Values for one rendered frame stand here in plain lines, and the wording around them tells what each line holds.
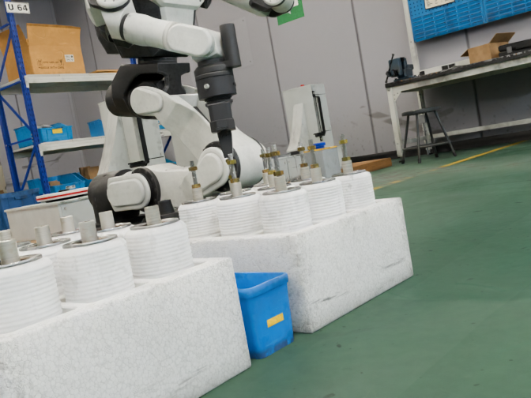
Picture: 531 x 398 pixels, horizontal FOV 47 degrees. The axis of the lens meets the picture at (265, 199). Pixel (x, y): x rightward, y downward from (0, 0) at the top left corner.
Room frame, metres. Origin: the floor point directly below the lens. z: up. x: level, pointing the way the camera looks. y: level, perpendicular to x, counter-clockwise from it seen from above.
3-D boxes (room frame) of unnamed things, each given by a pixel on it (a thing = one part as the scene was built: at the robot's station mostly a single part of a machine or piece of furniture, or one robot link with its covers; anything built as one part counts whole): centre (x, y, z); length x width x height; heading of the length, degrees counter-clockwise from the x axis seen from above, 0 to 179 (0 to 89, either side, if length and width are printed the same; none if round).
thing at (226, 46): (1.42, 0.05, 0.57); 0.11 x 0.11 x 0.11; 69
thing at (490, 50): (5.61, -2.23, 0.87); 0.40 x 0.30 x 0.23; 35
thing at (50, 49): (6.43, 2.01, 1.70); 0.72 x 0.58 x 0.50; 142
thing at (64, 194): (3.40, 1.09, 0.29); 0.30 x 0.30 x 0.06
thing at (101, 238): (0.85, 0.25, 0.25); 0.08 x 0.08 x 0.01
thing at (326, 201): (1.26, -0.11, 0.16); 0.10 x 0.10 x 0.18
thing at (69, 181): (6.27, 2.08, 0.36); 0.50 x 0.38 x 0.21; 50
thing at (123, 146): (3.57, 0.98, 0.45); 0.82 x 0.57 x 0.74; 139
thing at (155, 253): (0.94, 0.18, 0.16); 0.10 x 0.10 x 0.18
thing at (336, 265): (1.34, -0.02, 0.09); 0.39 x 0.39 x 0.18; 48
